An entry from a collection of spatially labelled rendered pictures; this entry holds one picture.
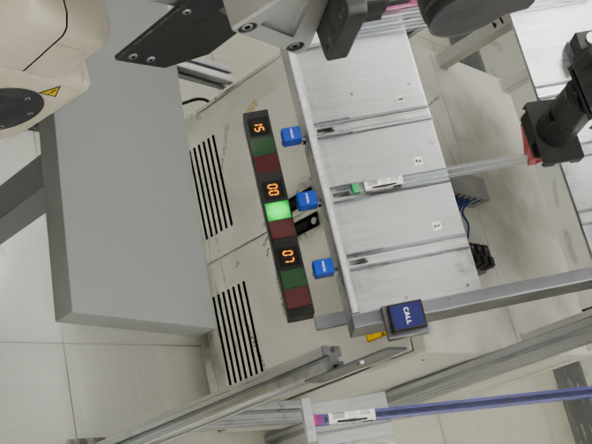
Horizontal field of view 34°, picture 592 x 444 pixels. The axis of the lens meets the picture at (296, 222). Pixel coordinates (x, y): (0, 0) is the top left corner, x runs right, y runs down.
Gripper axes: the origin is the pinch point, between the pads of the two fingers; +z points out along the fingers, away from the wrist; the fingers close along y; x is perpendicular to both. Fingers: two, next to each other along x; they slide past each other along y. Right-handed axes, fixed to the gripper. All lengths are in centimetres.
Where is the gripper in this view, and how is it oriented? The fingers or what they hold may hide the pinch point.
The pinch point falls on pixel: (531, 157)
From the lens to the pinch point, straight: 157.5
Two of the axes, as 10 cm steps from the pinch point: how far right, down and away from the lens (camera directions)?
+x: -9.6, 1.5, -2.2
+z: -1.5, 3.8, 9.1
